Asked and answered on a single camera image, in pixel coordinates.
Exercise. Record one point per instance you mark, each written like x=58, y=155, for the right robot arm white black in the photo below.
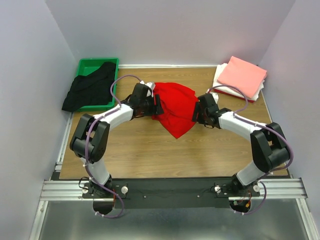
x=269, y=148

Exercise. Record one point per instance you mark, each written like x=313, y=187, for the red t shirt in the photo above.
x=178, y=103
x=232, y=95

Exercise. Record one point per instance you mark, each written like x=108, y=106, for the aluminium frame rail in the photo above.
x=276, y=188

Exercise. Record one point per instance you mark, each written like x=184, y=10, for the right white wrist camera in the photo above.
x=214, y=95

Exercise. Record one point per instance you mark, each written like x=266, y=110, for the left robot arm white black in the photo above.
x=89, y=141

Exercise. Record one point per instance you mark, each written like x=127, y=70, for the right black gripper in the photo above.
x=197, y=111

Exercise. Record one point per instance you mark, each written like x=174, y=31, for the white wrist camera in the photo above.
x=214, y=95
x=151, y=86

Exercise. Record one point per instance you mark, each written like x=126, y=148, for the pink folded t shirt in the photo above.
x=243, y=75

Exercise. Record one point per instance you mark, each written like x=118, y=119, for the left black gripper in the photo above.
x=157, y=105

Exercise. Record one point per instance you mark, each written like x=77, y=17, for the black t shirt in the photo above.
x=90, y=87

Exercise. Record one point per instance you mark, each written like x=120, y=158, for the red folded t shirt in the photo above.
x=232, y=95

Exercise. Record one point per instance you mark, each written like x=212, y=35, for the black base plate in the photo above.
x=171, y=193

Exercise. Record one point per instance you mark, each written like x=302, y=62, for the green plastic bin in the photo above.
x=96, y=82

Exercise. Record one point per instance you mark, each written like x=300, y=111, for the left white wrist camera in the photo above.
x=151, y=86

